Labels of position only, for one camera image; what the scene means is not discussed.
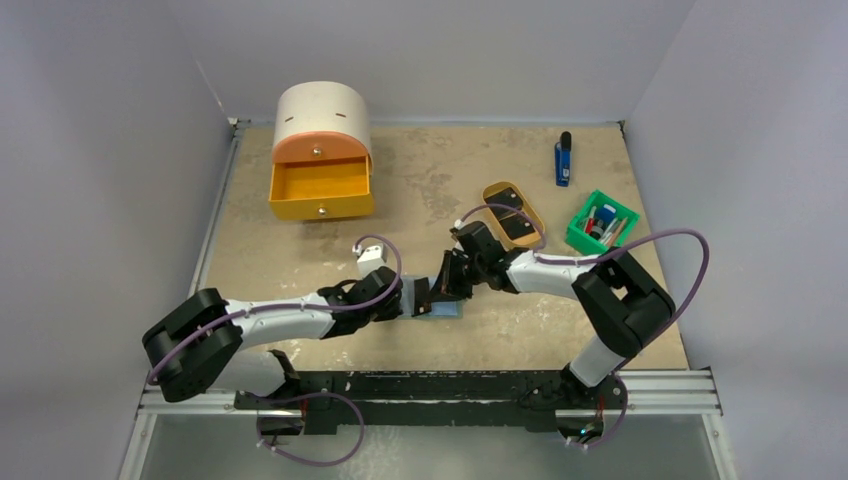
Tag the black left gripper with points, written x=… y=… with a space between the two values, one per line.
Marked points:
x=391 y=311

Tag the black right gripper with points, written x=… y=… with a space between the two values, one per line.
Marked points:
x=456 y=277

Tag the green card holder wallet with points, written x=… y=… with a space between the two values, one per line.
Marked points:
x=440 y=310

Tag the black credit card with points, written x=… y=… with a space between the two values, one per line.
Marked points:
x=519 y=231
x=421 y=303

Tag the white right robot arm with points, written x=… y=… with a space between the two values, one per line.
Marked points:
x=625 y=305

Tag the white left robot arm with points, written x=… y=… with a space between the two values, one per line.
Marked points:
x=193 y=344

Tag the black card stack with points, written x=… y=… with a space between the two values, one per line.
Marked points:
x=508 y=197

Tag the orange oval tray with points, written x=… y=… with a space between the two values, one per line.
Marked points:
x=494 y=212

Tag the yellow open drawer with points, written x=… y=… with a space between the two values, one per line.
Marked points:
x=321 y=189

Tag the green bin with pens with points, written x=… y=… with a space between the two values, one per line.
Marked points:
x=600 y=224

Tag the blue stapler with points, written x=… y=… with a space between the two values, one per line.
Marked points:
x=562 y=157

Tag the white orange drawer cabinet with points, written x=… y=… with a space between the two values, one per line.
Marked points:
x=321 y=121

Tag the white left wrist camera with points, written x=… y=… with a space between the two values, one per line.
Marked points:
x=369 y=258

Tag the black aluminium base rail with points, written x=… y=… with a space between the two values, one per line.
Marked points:
x=319 y=402

